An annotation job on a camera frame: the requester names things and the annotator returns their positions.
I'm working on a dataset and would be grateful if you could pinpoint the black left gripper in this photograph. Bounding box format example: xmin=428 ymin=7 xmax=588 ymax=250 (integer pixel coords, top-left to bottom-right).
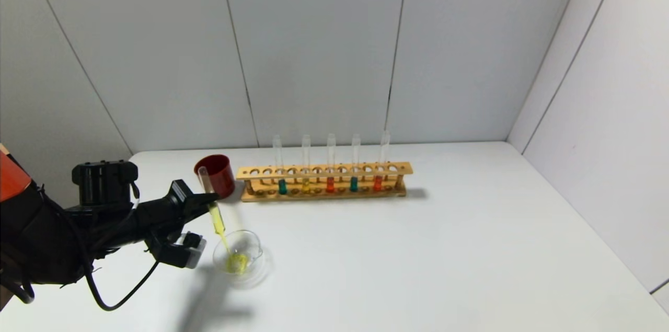
xmin=136 ymin=179 xmax=221 ymax=235

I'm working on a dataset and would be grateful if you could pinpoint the yellow pigment test tube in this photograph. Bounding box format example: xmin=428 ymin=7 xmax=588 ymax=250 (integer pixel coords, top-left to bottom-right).
xmin=198 ymin=166 xmax=226 ymax=236
xmin=301 ymin=134 xmax=312 ymax=194

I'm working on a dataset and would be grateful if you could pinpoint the red pigment test tube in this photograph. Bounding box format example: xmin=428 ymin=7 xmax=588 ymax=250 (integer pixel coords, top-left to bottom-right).
xmin=373 ymin=131 xmax=390 ymax=191
xmin=327 ymin=133 xmax=336 ymax=193

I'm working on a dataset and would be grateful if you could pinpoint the wooden test tube rack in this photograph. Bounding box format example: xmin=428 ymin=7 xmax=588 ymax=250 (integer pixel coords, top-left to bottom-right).
xmin=236 ymin=162 xmax=413 ymax=203

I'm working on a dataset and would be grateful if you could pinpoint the red cylindrical cup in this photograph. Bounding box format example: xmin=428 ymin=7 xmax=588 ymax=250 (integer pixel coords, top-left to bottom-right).
xmin=194 ymin=155 xmax=236 ymax=201

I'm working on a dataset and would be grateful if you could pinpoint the clear glass beaker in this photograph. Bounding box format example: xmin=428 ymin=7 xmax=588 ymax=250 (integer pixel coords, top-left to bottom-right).
xmin=213 ymin=230 xmax=272 ymax=287

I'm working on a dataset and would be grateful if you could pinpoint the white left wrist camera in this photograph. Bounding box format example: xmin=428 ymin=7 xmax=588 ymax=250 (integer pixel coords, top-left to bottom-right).
xmin=153 ymin=231 xmax=207 ymax=269

